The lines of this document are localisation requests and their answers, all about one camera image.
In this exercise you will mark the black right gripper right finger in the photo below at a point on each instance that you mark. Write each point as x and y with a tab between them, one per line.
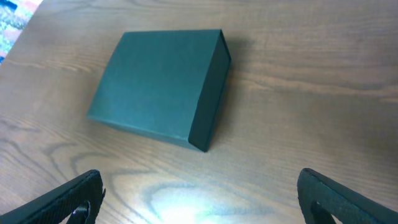
322	200

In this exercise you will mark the dark green box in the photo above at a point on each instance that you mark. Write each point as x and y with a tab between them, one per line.
165	85

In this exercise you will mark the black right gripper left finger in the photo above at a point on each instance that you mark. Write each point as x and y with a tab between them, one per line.
77	201

